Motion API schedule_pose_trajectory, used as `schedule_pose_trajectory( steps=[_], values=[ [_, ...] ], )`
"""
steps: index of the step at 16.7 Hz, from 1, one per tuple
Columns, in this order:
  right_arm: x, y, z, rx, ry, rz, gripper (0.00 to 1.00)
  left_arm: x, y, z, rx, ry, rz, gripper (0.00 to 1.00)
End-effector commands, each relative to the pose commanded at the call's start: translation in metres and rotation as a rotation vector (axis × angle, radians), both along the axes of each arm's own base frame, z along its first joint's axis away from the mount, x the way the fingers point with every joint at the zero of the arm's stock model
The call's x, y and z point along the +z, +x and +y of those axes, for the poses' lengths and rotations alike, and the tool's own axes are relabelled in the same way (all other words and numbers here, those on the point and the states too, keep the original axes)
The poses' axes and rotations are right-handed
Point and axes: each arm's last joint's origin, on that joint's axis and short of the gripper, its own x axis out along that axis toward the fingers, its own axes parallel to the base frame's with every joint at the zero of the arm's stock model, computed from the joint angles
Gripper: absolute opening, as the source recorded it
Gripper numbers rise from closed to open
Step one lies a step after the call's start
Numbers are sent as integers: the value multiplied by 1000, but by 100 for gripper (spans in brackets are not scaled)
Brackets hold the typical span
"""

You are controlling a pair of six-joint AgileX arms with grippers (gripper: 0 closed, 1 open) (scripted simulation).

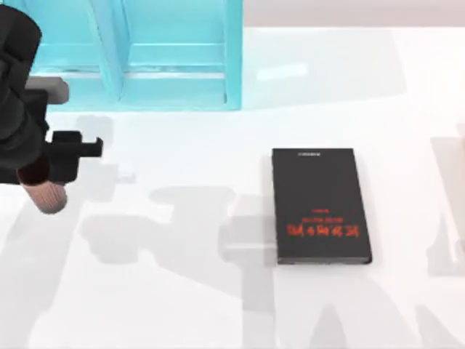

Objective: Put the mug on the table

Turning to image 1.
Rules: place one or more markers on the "pink ribbed cylinder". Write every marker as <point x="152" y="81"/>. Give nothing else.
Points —
<point x="49" y="198"/>

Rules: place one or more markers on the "pale grey rounded box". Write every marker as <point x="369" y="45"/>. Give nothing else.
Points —
<point x="54" y="91"/>

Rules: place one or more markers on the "light blue rack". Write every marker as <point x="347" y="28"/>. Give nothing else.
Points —
<point x="170" y="54"/>

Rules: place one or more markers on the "black book with red lettering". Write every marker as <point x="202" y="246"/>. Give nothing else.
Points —
<point x="319" y="203"/>

